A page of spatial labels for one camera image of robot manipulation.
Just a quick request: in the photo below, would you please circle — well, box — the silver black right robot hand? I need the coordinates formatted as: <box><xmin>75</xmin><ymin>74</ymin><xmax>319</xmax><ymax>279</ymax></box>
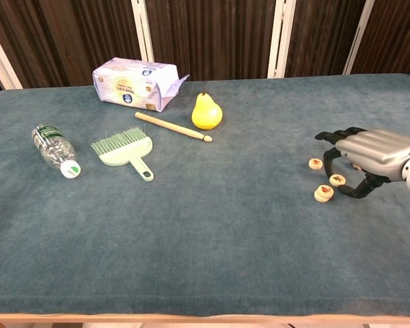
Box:
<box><xmin>314</xmin><ymin>126</ymin><xmax>410</xmax><ymax>200</ymax></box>

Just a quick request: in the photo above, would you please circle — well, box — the mint green hand brush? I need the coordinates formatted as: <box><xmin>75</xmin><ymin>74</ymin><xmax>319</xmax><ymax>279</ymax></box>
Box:
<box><xmin>90</xmin><ymin>126</ymin><xmax>155</xmax><ymax>182</ymax></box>

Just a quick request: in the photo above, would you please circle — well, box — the yellow pear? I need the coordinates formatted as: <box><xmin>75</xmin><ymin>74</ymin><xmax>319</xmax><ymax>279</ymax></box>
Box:
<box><xmin>191</xmin><ymin>89</ymin><xmax>224</xmax><ymax>131</ymax></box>

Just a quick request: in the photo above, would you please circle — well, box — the teal velvet table cloth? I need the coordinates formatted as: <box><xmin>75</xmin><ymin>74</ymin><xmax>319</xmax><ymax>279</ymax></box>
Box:
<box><xmin>0</xmin><ymin>72</ymin><xmax>410</xmax><ymax>317</ymax></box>

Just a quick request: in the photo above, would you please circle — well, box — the light wooden stick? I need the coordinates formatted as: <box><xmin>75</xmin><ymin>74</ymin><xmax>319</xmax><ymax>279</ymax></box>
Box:
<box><xmin>134</xmin><ymin>111</ymin><xmax>213</xmax><ymax>144</ymax></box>

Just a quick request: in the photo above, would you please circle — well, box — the light wooden table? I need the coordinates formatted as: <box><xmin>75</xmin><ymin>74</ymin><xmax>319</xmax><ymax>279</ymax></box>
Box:
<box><xmin>0</xmin><ymin>312</ymin><xmax>410</xmax><ymax>328</ymax></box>

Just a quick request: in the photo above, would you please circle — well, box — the pale purple tissue pack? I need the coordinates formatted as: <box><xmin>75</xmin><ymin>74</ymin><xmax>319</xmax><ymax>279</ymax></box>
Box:
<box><xmin>92</xmin><ymin>57</ymin><xmax>191</xmax><ymax>113</ymax></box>

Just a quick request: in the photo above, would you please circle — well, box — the clear plastic water bottle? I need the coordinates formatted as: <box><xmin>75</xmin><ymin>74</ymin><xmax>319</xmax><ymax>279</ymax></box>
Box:
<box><xmin>31</xmin><ymin>123</ymin><xmax>82</xmax><ymax>179</ymax></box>

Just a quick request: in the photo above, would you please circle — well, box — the white metal frame post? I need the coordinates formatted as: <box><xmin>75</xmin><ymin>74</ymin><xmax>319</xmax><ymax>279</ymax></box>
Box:
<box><xmin>342</xmin><ymin>0</ymin><xmax>376</xmax><ymax>76</ymax></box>
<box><xmin>0</xmin><ymin>18</ymin><xmax>23</xmax><ymax>91</ymax></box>
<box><xmin>131</xmin><ymin>0</ymin><xmax>155</xmax><ymax>64</ymax></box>
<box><xmin>266</xmin><ymin>0</ymin><xmax>297</xmax><ymax>79</ymax></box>

